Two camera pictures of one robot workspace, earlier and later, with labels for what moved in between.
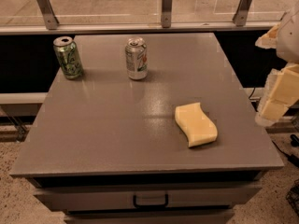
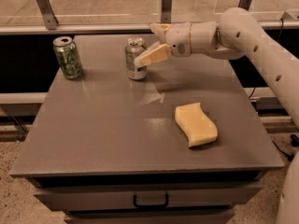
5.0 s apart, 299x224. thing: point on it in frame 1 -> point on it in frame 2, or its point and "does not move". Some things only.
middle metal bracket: x=166 y=7 does not move
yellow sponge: x=196 y=126 does not move
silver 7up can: x=136 y=58 does not move
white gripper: x=290 y=39 -> x=178 y=39
